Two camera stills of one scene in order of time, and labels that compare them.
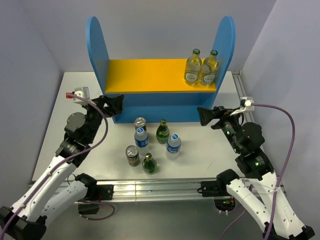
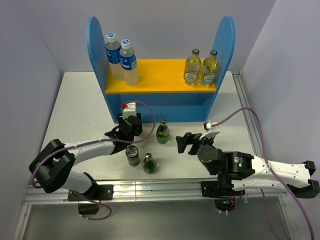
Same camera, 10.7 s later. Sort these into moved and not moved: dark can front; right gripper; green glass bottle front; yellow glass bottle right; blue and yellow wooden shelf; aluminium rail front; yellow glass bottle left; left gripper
Moved: right gripper; left gripper
Not moved: green glass bottle front; dark can front; aluminium rail front; yellow glass bottle left; blue and yellow wooden shelf; yellow glass bottle right
